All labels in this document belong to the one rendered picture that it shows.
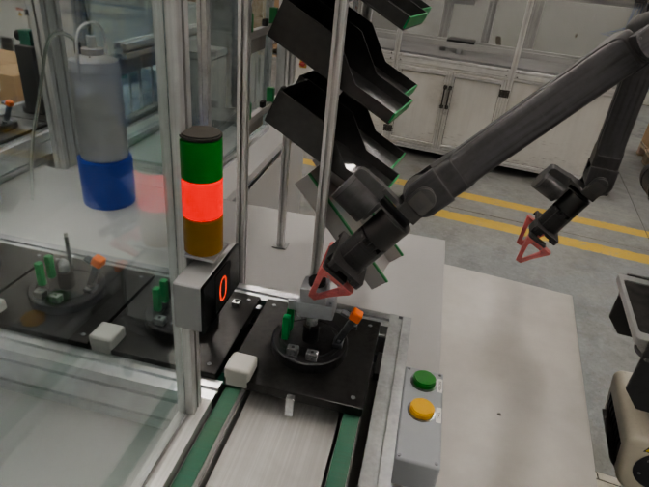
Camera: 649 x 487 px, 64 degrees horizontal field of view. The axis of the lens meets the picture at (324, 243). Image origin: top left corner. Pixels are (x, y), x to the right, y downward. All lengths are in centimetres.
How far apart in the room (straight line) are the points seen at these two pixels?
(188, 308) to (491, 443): 63
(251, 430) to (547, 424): 57
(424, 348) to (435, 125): 387
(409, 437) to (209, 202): 49
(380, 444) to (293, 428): 15
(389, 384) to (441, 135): 411
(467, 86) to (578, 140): 103
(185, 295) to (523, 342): 87
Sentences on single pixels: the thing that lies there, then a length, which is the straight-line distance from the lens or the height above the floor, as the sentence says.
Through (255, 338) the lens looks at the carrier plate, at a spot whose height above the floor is 97.
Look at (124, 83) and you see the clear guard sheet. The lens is 54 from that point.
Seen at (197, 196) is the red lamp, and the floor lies 134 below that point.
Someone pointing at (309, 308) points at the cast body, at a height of 107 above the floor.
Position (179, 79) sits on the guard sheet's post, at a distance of 61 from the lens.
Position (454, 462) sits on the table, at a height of 86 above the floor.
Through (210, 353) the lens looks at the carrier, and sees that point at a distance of 97.
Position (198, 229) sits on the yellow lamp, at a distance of 66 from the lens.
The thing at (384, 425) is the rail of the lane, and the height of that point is 95.
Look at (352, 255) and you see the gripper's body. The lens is 83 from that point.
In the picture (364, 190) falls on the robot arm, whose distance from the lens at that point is 79.
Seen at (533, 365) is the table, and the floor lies 86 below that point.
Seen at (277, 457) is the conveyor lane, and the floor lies 92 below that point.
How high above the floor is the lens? 161
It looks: 29 degrees down
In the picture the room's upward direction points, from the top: 6 degrees clockwise
